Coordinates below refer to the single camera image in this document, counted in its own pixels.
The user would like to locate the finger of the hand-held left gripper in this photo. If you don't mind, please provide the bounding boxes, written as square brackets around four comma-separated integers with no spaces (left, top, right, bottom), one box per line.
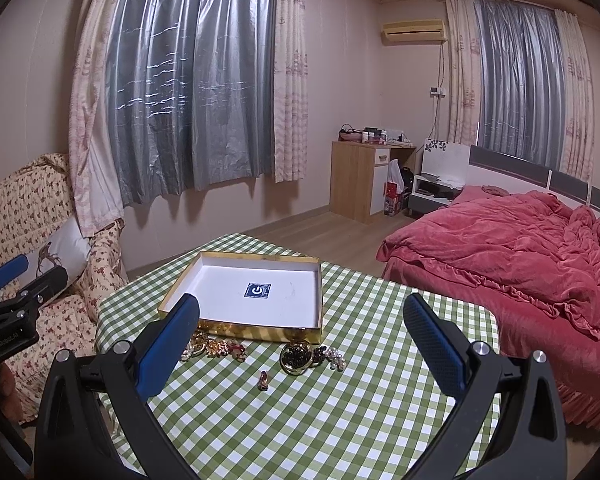
[0,266,69,317]
[0,254,29,306]

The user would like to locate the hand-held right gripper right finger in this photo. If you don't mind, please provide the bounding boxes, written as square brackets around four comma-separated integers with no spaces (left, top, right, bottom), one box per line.
[402,293,567,480]

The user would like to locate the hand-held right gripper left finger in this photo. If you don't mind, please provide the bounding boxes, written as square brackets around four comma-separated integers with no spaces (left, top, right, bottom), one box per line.
[34,293,206,480]

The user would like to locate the gold pearl bracelet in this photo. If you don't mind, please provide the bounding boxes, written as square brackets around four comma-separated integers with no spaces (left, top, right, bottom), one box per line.
[180,330,209,362]

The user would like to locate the gold brooch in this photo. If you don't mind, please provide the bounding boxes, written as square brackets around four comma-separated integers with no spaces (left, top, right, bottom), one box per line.
[206,337,233,359]

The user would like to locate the pearl and dark bead brooch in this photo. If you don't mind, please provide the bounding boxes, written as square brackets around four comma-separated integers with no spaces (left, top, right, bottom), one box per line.
[312,345,347,372]

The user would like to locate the gold box with white inside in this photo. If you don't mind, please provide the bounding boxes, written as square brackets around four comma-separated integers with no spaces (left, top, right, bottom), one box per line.
[158,251,324,344]

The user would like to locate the round gold dark bead jewelry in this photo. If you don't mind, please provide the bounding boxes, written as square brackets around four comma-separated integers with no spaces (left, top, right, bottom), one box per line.
[279,340,315,375]

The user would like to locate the deer print cushion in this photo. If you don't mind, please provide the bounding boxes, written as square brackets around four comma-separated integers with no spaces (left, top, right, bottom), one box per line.
[0,219,92,307]

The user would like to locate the floral covered sofa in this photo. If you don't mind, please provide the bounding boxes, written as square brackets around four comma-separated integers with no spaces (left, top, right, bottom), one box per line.
[0,152,129,425]

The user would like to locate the blue square sticker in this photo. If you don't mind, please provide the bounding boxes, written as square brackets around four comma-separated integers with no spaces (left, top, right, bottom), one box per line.
[243,281,272,301]

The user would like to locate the bed with red skirt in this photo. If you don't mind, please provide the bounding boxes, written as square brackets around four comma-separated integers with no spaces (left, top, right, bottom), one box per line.
[382,259,600,432]

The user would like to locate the red blanket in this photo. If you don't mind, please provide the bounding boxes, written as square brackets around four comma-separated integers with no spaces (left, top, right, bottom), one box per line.
[377,184,600,342]

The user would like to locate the red box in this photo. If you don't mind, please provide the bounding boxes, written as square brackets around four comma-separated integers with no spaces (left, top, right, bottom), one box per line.
[383,182,410,217]

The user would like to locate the green checked tablecloth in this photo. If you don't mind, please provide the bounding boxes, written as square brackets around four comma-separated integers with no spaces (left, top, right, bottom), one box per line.
[96,232,503,480]

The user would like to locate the white grey nightstand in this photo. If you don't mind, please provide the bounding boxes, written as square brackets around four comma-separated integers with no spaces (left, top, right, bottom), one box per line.
[407,173,464,219]

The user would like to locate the wide floral beige curtain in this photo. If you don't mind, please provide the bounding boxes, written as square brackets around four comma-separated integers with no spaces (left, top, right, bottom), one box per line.
[69,0,127,239]

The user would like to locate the white plastic bag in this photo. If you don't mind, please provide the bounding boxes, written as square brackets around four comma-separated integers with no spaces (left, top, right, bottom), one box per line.
[385,158,406,194]

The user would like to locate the wooden desk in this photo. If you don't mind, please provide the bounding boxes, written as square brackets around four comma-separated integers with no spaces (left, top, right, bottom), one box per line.
[330,139,417,224]

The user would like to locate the white leaf print board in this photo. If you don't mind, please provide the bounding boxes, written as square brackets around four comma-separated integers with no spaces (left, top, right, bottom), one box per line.
[420,137,474,187]

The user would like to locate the grey panel headboard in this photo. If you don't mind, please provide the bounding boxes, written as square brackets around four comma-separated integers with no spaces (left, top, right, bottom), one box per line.
[467,144,600,222]

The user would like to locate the group of cosmetic bottles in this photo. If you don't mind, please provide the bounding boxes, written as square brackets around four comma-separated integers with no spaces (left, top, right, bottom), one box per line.
[362,126,412,144]

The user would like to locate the large silver grey curtain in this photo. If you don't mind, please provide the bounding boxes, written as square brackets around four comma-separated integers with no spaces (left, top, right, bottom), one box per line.
[105,0,282,207]

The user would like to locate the small silver grey curtain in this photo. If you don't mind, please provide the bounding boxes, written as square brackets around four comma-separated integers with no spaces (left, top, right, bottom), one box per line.
[472,0,567,172]

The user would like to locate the narrow floral beige curtain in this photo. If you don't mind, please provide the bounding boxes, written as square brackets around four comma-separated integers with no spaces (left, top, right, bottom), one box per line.
[272,0,309,184]
[554,9,597,207]
[444,0,482,147]

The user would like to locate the beige air conditioner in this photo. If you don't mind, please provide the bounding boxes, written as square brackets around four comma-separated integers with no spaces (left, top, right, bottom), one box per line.
[381,19,449,44]

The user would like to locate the air conditioner cable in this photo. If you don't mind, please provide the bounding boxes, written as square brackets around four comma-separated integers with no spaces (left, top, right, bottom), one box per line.
[430,41,449,142]

